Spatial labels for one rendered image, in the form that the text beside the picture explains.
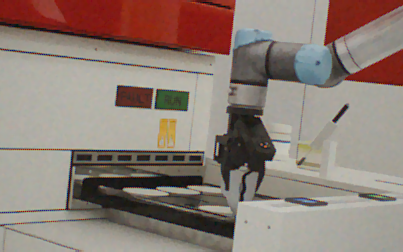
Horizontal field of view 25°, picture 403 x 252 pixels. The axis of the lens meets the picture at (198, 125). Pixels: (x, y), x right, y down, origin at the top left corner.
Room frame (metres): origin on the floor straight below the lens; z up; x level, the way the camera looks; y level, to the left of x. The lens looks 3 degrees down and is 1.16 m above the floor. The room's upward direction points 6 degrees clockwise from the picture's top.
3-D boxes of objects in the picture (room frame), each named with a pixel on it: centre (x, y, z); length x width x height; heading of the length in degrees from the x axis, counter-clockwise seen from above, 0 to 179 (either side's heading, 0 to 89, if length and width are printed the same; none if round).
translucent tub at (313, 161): (2.23, -0.30, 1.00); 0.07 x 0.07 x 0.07; 54
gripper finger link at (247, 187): (1.77, -0.10, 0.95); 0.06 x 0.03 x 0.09; 23
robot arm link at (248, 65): (1.76, -0.09, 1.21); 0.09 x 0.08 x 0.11; 62
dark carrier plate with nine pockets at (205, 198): (1.96, -0.05, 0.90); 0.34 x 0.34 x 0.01; 50
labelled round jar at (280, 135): (2.41, -0.22, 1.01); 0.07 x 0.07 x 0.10
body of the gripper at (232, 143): (1.77, -0.09, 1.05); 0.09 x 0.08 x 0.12; 23
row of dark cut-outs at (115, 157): (2.09, 0.12, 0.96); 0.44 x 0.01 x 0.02; 140
